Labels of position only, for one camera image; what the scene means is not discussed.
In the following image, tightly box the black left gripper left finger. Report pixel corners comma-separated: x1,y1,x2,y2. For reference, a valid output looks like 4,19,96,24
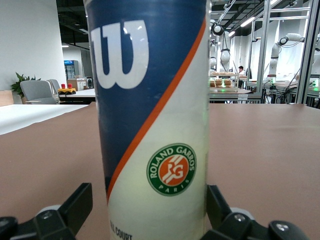
33,182,94,240

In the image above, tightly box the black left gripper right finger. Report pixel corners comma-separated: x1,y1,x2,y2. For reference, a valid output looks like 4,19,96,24
199,184,256,240

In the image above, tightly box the blue white tennis ball can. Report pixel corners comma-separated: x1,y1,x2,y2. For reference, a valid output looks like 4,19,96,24
83,0,211,240

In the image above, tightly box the brown table cover sheet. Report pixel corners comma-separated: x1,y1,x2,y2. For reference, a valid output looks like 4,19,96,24
0,101,320,240

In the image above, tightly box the white table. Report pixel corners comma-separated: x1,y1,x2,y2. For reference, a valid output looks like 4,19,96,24
0,103,88,136
58,88,97,105

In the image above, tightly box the yellow box with red buttons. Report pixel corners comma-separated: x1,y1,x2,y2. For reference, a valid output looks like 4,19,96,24
57,83,77,96

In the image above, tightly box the grey office chair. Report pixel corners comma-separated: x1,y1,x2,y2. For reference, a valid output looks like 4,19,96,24
19,79,61,105

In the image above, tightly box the rack with bread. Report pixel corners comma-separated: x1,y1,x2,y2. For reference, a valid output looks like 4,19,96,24
209,71,242,93

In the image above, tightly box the wooden box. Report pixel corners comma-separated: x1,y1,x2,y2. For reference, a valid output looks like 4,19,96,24
0,90,15,107

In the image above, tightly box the green potted plant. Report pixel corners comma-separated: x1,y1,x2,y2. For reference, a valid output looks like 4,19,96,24
10,72,42,99

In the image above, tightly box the drinks fridge with blue sign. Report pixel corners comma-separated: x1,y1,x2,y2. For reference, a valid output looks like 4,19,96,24
63,59,80,80

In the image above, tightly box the long ceiling light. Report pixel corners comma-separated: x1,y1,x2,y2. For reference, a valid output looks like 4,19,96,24
239,16,256,28

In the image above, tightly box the aluminium frame post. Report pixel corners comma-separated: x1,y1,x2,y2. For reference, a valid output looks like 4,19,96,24
296,0,320,111
254,0,272,104

